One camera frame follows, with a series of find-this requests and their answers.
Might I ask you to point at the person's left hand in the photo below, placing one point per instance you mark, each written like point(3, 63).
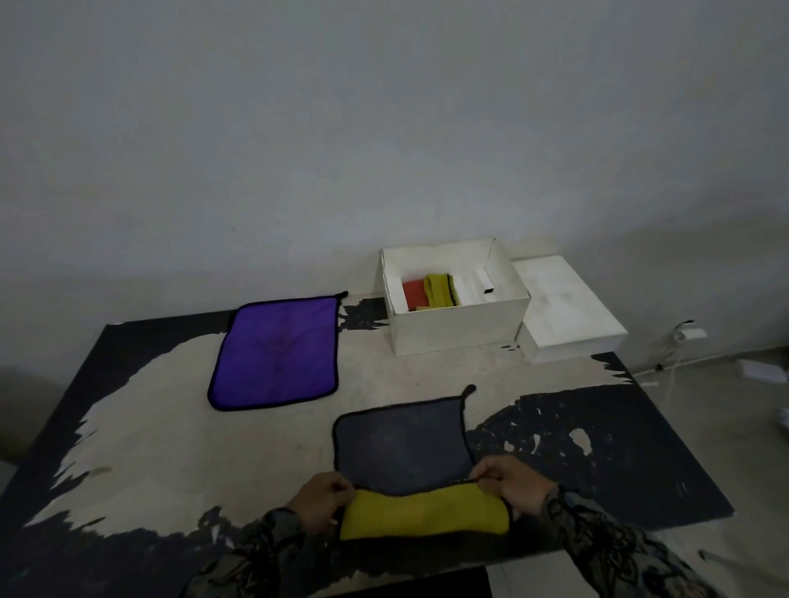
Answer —
point(317, 499)

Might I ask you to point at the white box lid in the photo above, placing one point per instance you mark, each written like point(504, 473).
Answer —
point(567, 308)

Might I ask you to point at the person's right hand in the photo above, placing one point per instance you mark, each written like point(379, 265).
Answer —
point(518, 483)

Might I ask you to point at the red cloth with blue trim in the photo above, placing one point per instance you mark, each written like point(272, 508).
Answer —
point(413, 294)

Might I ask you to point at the white box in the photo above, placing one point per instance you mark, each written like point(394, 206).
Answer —
point(456, 329)

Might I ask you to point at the purple grey cloth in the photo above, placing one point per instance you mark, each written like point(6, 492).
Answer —
point(277, 351)

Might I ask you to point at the person's left forearm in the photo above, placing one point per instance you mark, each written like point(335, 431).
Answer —
point(246, 560)

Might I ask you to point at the person's right forearm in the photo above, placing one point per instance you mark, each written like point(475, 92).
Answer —
point(616, 554)

